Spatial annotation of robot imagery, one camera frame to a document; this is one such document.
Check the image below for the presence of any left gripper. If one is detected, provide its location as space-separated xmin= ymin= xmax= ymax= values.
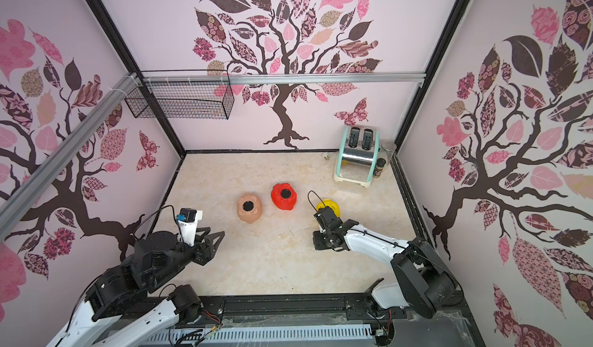
xmin=151 ymin=226 xmax=227 ymax=287

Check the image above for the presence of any yellow piggy bank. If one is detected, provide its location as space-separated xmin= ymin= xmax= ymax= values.
xmin=316 ymin=199 xmax=341 ymax=217

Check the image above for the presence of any red piggy bank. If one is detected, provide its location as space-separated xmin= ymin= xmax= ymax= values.
xmin=270 ymin=183 xmax=297 ymax=210

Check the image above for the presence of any peach piggy bank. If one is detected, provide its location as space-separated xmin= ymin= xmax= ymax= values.
xmin=237 ymin=193 xmax=263 ymax=224

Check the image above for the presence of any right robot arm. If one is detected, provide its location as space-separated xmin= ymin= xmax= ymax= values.
xmin=313 ymin=206 xmax=461 ymax=319

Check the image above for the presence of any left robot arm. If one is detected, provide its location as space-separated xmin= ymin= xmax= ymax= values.
xmin=49 ymin=227 xmax=225 ymax=346

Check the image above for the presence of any mint chrome toaster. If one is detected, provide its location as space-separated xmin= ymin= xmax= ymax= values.
xmin=333 ymin=126 xmax=380 ymax=188

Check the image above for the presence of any glass jar behind toaster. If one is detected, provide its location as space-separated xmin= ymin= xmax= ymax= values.
xmin=373 ymin=141 xmax=397 ymax=179

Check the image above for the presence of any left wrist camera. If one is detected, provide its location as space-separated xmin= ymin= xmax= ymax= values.
xmin=131 ymin=207 xmax=204 ymax=274

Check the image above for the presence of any black base frame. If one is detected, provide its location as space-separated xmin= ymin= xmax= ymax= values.
xmin=82 ymin=290 xmax=487 ymax=347

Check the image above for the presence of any white slotted cable duct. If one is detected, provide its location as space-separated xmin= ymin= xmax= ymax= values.
xmin=141 ymin=323 xmax=376 ymax=346

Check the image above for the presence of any left aluminium rail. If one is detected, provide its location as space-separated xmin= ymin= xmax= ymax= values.
xmin=1 ymin=73 xmax=138 ymax=240

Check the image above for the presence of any aluminium rail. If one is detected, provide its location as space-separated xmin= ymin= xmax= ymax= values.
xmin=142 ymin=72 xmax=426 ymax=85
xmin=1 ymin=73 xmax=138 ymax=240

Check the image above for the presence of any black wire basket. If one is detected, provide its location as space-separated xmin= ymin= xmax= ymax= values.
xmin=125 ymin=69 xmax=235 ymax=120

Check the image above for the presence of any back aluminium rail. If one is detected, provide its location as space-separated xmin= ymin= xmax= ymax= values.
xmin=142 ymin=72 xmax=426 ymax=85

